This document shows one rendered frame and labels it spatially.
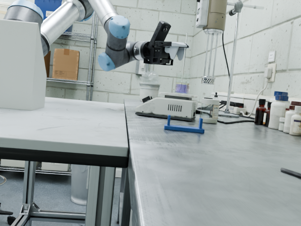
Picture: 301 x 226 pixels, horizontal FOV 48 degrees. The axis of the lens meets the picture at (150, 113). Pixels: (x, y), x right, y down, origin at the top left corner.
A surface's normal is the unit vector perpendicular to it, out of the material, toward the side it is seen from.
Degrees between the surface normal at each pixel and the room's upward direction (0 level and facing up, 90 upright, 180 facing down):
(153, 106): 90
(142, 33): 90
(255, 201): 0
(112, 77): 90
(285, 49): 90
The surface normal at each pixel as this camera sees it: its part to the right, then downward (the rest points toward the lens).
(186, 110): -0.24, 0.05
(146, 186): 0.10, -0.99
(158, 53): -0.75, -0.02
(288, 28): -0.99, -0.09
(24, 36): 0.07, 0.08
